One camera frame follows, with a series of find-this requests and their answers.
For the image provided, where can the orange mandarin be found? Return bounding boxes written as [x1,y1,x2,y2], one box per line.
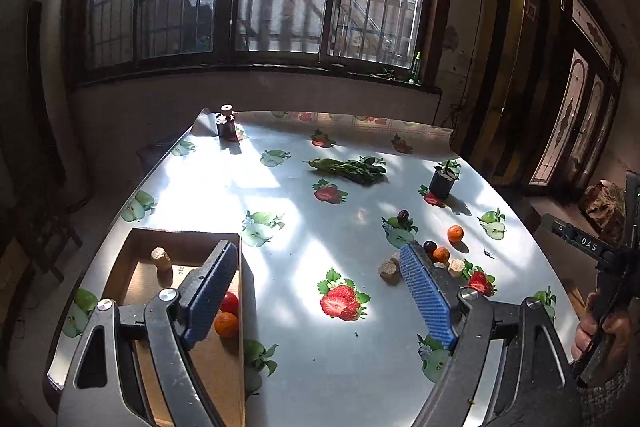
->
[214,312,240,339]
[432,247,450,265]
[447,225,464,244]

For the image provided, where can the dark plum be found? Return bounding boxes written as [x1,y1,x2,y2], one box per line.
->
[423,241,437,255]
[397,209,410,222]

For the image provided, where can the beige sugarcane chunk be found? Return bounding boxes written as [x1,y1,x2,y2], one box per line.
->
[378,258,401,286]

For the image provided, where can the pale sugarcane chunk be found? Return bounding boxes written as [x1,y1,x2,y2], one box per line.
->
[448,258,465,279]

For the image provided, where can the person's right hand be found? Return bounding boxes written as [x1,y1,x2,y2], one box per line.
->
[570,289,637,363]

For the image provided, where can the red cherry tomato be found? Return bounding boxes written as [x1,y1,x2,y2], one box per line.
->
[219,291,240,317]

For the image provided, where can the orange mandarin beside tomato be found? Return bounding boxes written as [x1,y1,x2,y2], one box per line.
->
[214,312,240,339]

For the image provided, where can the tan sugarcane piece far corner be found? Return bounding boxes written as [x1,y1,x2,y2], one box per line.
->
[150,247,172,272]

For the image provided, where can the brown cardboard tray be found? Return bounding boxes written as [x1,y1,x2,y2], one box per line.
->
[103,228,245,426]

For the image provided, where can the dark plum on apple print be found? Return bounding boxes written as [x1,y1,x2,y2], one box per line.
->
[397,209,410,222]

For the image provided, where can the fruit print tablecloth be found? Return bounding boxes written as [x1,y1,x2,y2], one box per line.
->
[46,113,578,426]

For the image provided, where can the small black plant pot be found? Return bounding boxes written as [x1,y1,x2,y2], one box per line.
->
[428,159,461,200]

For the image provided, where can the green leafy vegetables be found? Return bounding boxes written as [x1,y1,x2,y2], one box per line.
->
[307,156,386,186]

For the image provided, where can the small dark glass bottle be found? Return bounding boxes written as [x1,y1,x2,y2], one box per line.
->
[216,104,239,143]

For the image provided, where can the wooden stool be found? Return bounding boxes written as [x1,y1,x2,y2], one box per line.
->
[10,199,82,283]

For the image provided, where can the wooden door with glass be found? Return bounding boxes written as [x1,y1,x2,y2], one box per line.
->
[528,0,626,198]

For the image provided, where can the green bottle on sill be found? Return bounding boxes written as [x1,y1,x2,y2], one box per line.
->
[410,52,422,84]

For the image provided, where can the white standing air conditioner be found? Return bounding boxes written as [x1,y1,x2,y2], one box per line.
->
[26,0,89,208]

